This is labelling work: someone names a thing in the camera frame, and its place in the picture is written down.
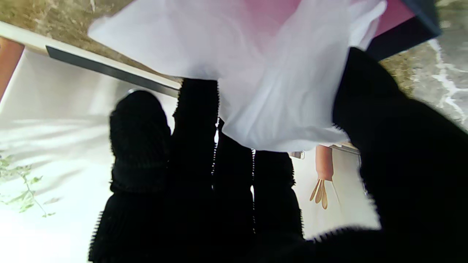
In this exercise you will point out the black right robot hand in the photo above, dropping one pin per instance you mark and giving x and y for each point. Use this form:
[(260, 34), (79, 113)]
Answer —
[(402, 164)]

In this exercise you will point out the black box pink inside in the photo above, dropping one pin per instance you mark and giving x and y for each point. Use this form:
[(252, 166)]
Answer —
[(402, 33)]

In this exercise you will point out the translucent white disposable glove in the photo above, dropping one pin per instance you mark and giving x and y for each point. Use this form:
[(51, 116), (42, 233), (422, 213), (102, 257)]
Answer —
[(182, 40), (285, 91)]

